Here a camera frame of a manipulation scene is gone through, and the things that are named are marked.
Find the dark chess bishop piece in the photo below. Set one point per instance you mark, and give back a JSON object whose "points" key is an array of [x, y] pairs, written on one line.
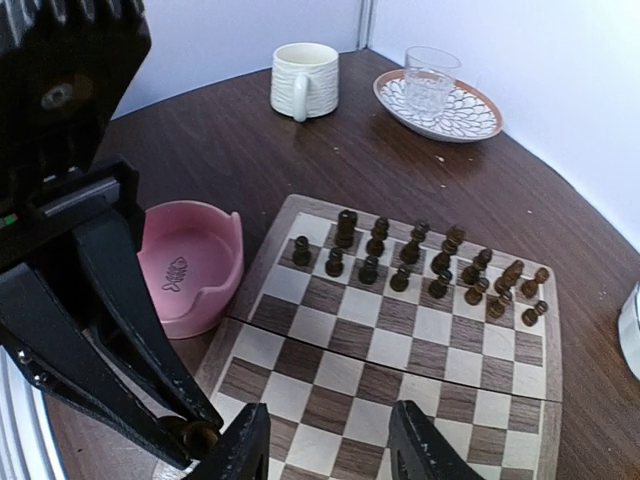
{"points": [[379, 233]]}

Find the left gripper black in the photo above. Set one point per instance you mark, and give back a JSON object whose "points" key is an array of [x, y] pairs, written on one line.
{"points": [[65, 66]]}

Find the pink bowl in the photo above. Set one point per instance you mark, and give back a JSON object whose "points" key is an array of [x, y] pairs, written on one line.
{"points": [[192, 259]]}

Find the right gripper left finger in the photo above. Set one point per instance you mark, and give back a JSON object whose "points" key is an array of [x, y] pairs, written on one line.
{"points": [[242, 453]]}

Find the front aluminium rail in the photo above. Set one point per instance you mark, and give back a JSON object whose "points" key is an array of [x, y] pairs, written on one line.
{"points": [[28, 446]]}

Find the clear drinking glass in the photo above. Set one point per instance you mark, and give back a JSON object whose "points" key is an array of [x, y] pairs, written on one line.
{"points": [[429, 75]]}

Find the dark chess pawn piece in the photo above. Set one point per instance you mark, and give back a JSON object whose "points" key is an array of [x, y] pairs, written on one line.
{"points": [[345, 229]]}

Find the wooden chess board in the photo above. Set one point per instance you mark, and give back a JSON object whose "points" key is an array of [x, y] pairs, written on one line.
{"points": [[330, 356]]}

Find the dark chess piece in bowl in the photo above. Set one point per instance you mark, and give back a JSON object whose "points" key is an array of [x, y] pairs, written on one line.
{"points": [[302, 254]]}

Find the cream ribbed mug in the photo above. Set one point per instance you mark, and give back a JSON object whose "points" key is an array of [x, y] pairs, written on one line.
{"points": [[304, 80]]}

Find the left aluminium frame post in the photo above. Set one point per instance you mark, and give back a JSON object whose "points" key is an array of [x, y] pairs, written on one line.
{"points": [[365, 23]]}

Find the white scalloped bowl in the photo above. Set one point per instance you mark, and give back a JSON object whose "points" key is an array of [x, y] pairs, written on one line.
{"points": [[628, 331]]}

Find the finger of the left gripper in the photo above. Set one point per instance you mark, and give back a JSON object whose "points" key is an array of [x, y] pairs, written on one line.
{"points": [[52, 353], [131, 334]]}

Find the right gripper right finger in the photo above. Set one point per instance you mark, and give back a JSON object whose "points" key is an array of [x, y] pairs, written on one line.
{"points": [[419, 451]]}

